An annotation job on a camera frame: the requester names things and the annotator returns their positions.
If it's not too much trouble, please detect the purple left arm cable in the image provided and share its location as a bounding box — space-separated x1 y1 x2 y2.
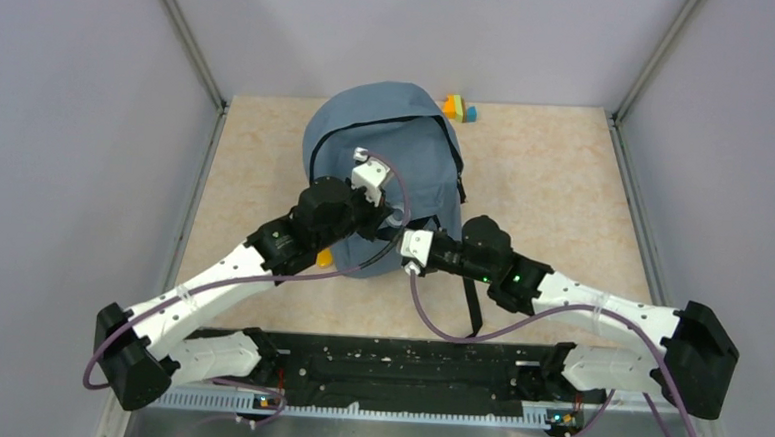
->
80 135 417 437

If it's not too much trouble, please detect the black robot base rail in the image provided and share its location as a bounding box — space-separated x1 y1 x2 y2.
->
204 326 627 430

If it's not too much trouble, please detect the colourful sticky note stack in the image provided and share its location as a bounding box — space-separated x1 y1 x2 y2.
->
441 94 478 123

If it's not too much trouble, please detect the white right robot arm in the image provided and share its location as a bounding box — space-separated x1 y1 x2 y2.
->
401 215 740 421

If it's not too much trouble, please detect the orange yellow eraser block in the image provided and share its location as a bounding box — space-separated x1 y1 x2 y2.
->
316 248 333 268

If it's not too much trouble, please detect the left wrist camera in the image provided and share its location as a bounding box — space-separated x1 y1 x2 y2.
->
350 147 394 207

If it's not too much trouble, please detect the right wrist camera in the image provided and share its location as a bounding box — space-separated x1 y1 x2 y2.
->
399 229 434 276

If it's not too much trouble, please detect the blue student backpack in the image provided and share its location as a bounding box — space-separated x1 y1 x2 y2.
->
293 76 497 340

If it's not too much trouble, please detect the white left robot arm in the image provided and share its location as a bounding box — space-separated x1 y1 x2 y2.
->
82 176 392 411

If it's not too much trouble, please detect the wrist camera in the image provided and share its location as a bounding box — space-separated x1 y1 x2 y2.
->
399 229 434 276
350 147 394 207

